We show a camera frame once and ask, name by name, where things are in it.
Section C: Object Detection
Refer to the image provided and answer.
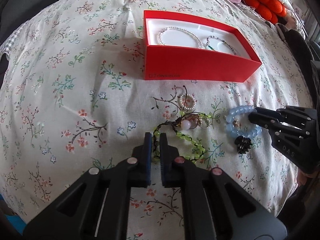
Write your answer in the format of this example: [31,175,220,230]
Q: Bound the black hair claw clip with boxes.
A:
[234,136,252,154]

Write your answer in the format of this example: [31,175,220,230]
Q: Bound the green beaded black cord bracelet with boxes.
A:
[151,112,212,164]

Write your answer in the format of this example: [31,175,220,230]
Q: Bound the pink bead pendant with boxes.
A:
[180,119,193,131]

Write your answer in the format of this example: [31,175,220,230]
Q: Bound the orange knotted cushion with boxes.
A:
[242,0,287,24]

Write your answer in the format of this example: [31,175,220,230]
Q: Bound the right hand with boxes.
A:
[297,169,317,186]

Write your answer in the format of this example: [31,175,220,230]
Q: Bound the small pearl bead ring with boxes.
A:
[178,93,196,111]

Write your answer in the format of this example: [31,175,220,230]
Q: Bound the red jewelry box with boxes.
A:
[144,10,261,82]

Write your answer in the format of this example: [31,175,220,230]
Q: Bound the floral bed cover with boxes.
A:
[0,0,316,240]

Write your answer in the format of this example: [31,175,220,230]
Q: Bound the dark brown garment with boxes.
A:
[276,23,314,86]

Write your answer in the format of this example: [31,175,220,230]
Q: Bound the multicolour beaded necklace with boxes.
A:
[205,35,239,55]

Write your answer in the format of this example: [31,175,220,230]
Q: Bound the light blue bead bracelet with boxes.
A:
[224,104,263,139]

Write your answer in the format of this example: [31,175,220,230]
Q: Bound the grey checked sheet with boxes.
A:
[1,30,20,56]

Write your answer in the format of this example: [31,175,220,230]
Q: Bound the clear beaded necklace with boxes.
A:
[157,26,205,49]

